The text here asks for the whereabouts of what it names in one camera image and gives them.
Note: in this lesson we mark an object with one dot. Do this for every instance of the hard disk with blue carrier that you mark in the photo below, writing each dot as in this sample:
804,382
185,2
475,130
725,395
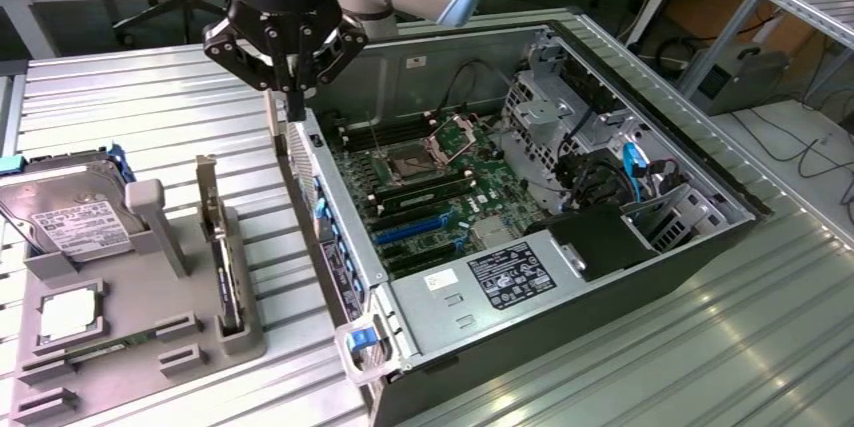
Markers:
73,217

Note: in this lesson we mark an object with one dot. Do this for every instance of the grey power supply unit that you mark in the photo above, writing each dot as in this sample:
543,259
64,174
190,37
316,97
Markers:
427,317

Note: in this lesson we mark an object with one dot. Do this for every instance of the CPU socket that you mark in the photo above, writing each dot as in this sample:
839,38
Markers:
409,162

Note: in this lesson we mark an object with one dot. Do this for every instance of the black RAM slot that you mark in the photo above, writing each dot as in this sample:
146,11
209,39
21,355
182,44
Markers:
393,139
387,126
427,182

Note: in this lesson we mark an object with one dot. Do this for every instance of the green motherboard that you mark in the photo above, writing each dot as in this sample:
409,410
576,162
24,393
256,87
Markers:
496,187

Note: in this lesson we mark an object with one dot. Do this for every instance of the black graphics card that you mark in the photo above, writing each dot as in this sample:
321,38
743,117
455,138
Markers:
226,267

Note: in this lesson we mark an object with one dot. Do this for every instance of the black plastic shroud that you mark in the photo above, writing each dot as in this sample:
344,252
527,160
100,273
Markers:
600,242

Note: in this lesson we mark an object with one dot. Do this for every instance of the metal socket cover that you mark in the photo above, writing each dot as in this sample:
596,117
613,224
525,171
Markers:
460,134

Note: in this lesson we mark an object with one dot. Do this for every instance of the green RAM stick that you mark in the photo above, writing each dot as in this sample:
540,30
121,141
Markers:
100,349

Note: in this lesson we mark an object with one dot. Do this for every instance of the office chair base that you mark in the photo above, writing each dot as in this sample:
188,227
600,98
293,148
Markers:
186,7

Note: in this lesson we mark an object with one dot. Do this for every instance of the blue case latch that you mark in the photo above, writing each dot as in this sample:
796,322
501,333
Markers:
360,338

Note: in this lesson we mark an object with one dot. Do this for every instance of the thin locking lever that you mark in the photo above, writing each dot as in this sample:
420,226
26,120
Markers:
377,137

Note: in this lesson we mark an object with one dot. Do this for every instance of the open black PC case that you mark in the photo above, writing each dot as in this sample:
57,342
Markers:
533,377

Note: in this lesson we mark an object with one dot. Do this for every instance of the metal drive cage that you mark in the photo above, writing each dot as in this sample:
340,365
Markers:
533,112

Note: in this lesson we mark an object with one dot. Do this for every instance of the labelled RAM stick in slot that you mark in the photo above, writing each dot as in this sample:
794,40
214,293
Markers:
416,199

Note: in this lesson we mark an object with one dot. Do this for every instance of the grey equipment box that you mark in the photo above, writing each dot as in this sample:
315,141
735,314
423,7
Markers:
747,82

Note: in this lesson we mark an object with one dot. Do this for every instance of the silver chipset heatsink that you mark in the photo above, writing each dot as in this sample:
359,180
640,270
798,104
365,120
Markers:
493,234

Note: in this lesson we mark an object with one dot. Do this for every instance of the black expansion slot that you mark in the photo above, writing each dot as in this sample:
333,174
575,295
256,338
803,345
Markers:
409,251
423,263

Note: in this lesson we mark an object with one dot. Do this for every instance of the metal disk bay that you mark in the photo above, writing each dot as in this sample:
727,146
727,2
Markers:
673,232

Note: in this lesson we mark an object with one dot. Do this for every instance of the aluminium profile frame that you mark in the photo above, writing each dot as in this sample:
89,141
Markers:
800,2

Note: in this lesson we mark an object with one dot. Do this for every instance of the silver CPU chip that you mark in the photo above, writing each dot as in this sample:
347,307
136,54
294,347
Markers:
66,314

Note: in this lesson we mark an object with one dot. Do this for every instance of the grey parts rack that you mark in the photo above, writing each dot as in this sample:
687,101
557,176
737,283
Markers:
133,307

